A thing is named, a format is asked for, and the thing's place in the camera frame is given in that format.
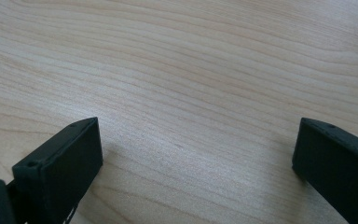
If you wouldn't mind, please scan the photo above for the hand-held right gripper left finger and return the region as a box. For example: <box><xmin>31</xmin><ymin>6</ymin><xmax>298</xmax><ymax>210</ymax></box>
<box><xmin>11</xmin><ymin>117</ymin><xmax>104</xmax><ymax>224</ymax></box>

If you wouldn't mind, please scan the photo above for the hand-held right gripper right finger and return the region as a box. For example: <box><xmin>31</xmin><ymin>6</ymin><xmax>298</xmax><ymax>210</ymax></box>
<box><xmin>292</xmin><ymin>117</ymin><xmax>358</xmax><ymax>224</ymax></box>

